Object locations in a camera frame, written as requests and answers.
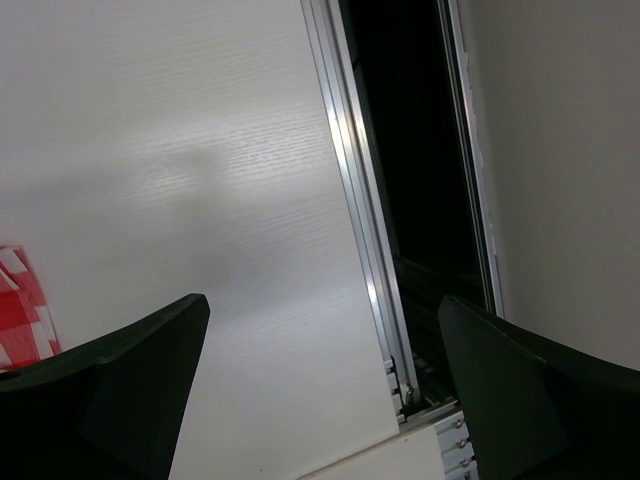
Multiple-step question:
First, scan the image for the red white checkered cloth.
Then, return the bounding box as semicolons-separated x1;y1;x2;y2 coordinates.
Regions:
1;245;62;373

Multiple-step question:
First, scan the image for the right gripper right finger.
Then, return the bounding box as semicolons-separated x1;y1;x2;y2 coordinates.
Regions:
438;296;639;479

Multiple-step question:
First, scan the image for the aluminium frame rail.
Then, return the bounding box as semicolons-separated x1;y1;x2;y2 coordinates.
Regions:
299;0;506;480

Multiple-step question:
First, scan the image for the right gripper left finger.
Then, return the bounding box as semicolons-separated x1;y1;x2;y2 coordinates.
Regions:
1;293;210;479

